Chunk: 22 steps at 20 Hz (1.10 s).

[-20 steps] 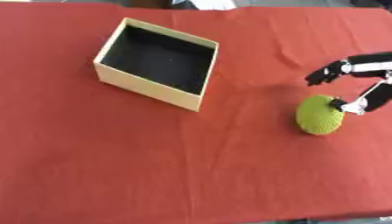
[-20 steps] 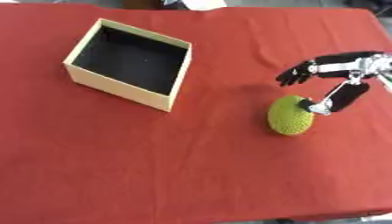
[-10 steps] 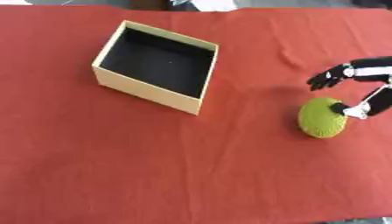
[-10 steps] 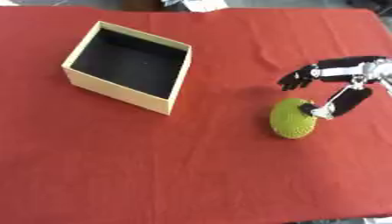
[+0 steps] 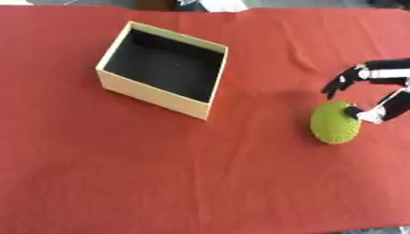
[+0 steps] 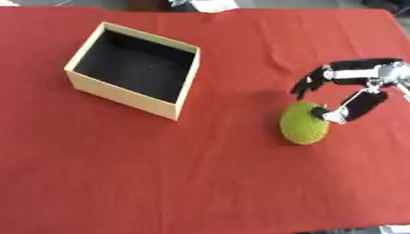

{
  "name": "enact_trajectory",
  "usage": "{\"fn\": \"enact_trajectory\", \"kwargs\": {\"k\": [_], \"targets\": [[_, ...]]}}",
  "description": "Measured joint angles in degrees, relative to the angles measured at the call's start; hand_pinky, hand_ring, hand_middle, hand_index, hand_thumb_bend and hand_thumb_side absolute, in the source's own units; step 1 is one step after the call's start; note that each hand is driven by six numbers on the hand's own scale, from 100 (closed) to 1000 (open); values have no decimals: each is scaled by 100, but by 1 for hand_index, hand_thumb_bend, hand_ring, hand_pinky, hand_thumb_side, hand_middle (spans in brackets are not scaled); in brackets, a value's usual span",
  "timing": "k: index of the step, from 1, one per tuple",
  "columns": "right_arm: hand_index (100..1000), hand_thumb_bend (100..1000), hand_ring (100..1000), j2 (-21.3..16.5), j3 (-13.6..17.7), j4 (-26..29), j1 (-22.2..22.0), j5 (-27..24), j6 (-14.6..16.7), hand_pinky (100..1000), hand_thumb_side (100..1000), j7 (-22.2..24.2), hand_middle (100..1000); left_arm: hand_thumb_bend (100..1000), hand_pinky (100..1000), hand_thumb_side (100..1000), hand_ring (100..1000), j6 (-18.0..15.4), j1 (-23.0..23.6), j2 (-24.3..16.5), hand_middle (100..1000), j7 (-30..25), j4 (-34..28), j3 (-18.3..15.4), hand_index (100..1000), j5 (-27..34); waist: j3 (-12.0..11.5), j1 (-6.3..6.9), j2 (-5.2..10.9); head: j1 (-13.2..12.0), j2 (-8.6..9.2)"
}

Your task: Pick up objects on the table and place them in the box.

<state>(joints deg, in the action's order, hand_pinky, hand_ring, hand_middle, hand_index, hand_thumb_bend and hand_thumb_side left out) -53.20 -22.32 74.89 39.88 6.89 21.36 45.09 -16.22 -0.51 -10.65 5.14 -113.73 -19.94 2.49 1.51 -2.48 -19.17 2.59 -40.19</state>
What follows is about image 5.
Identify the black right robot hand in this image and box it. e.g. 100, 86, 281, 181
320, 58, 410, 125

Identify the tan cardboard box black inside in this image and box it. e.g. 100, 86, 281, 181
94, 20, 231, 121

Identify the green bumpy toy fruit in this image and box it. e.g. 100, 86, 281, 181
308, 101, 362, 145

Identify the white object beyond table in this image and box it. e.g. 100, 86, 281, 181
174, 0, 250, 13

